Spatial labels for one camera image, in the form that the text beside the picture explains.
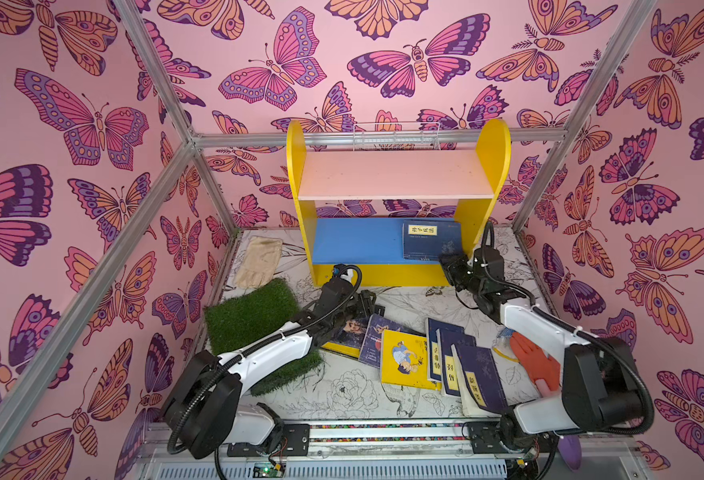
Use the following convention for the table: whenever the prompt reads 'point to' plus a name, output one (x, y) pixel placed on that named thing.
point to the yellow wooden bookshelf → (374, 246)
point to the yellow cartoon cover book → (404, 361)
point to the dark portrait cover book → (351, 332)
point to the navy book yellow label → (425, 240)
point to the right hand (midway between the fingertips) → (438, 253)
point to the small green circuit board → (265, 470)
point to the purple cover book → (371, 346)
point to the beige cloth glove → (258, 264)
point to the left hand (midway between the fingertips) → (372, 294)
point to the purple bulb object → (570, 449)
